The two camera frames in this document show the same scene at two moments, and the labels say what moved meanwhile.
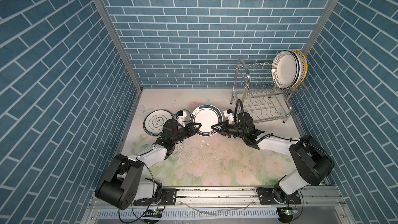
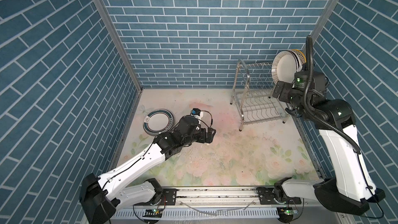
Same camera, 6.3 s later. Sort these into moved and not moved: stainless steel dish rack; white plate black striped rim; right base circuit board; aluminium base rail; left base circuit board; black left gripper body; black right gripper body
Moved: black right gripper body; black left gripper body
Not moved: left base circuit board; stainless steel dish rack; aluminium base rail; white plate black striped rim; right base circuit board
